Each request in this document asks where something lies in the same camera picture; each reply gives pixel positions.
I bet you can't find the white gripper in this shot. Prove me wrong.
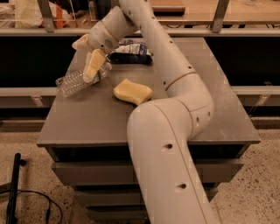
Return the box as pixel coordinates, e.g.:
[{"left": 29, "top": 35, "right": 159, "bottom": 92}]
[{"left": 72, "top": 6, "right": 137, "bottom": 83}]

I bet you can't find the clear plastic water bottle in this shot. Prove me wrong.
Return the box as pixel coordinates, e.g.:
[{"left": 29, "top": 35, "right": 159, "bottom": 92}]
[{"left": 55, "top": 61, "right": 112, "bottom": 98}]

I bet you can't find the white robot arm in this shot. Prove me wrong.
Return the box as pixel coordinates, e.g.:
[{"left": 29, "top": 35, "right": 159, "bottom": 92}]
[{"left": 73, "top": 0, "right": 216, "bottom": 224}]

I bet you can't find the blue white snack bag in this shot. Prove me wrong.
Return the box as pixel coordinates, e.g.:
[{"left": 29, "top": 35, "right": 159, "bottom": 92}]
[{"left": 108, "top": 39, "right": 152, "bottom": 65}]

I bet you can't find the yellow sponge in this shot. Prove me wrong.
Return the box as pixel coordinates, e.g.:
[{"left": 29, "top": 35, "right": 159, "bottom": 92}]
[{"left": 114, "top": 79, "right": 152, "bottom": 106}]

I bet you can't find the white orange plastic bag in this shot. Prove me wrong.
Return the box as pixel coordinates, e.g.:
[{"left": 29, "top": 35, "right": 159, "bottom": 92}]
[{"left": 14, "top": 0, "right": 72, "bottom": 28}]

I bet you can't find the metal railing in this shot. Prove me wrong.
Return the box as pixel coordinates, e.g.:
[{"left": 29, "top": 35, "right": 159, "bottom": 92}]
[{"left": 0, "top": 0, "right": 280, "bottom": 39}]

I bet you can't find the middle grey drawer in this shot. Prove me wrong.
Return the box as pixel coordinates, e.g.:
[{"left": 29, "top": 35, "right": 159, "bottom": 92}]
[{"left": 73, "top": 186, "right": 219, "bottom": 207}]

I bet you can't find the grey drawer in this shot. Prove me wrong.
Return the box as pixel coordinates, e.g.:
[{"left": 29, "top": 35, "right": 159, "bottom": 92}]
[
  {"left": 87, "top": 205, "right": 149, "bottom": 221},
  {"left": 73, "top": 186, "right": 219, "bottom": 207},
  {"left": 52, "top": 158, "right": 244, "bottom": 186}
]

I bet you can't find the bottom grey drawer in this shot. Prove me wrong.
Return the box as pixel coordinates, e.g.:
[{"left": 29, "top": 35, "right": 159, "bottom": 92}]
[{"left": 87, "top": 205, "right": 149, "bottom": 221}]

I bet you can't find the top grey drawer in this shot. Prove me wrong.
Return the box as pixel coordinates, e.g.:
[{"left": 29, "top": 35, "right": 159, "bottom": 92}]
[{"left": 52, "top": 158, "right": 244, "bottom": 186}]

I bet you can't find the black stand leg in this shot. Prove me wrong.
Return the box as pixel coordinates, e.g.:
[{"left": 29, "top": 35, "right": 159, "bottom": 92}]
[{"left": 5, "top": 153, "right": 26, "bottom": 224}]

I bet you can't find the black cable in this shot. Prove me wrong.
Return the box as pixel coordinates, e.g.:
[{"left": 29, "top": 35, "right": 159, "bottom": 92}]
[{"left": 0, "top": 190, "right": 64, "bottom": 224}]

